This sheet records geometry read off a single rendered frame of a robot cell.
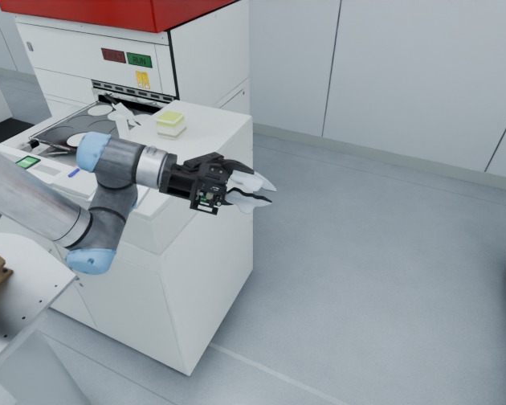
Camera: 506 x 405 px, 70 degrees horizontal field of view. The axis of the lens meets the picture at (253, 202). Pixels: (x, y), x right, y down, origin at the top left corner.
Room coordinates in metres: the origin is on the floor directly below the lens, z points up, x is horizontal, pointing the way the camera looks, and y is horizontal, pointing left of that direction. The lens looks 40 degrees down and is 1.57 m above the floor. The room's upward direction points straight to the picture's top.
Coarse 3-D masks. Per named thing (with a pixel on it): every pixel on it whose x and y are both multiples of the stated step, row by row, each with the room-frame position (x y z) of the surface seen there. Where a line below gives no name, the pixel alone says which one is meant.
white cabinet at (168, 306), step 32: (0, 224) 0.99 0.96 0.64; (192, 224) 0.82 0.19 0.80; (224, 224) 1.00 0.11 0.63; (64, 256) 0.86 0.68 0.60; (128, 256) 0.73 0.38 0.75; (160, 256) 0.68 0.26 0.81; (192, 256) 0.80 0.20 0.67; (224, 256) 0.99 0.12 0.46; (96, 288) 0.82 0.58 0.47; (128, 288) 0.75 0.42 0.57; (160, 288) 0.68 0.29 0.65; (192, 288) 0.78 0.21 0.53; (224, 288) 0.97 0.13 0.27; (96, 320) 0.86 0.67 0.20; (128, 320) 0.77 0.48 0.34; (160, 320) 0.70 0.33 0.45; (192, 320) 0.75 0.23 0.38; (160, 352) 0.72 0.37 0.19; (192, 352) 0.72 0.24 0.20
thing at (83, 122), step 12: (72, 120) 1.33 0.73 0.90; (84, 120) 1.33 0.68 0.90; (96, 120) 1.33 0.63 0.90; (108, 120) 1.33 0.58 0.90; (48, 132) 1.23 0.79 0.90; (60, 132) 1.23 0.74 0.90; (72, 132) 1.23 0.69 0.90; (84, 132) 1.23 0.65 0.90; (96, 132) 1.23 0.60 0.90; (108, 132) 1.23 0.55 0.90; (60, 144) 1.14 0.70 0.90
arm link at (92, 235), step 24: (0, 168) 0.42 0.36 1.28; (0, 192) 0.40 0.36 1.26; (24, 192) 0.42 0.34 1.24; (48, 192) 0.45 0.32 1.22; (24, 216) 0.41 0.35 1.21; (48, 216) 0.42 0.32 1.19; (72, 216) 0.44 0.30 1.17; (96, 216) 0.49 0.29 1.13; (120, 216) 0.51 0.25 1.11; (72, 240) 0.42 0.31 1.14; (96, 240) 0.44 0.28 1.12; (72, 264) 0.41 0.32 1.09; (96, 264) 0.41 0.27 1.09
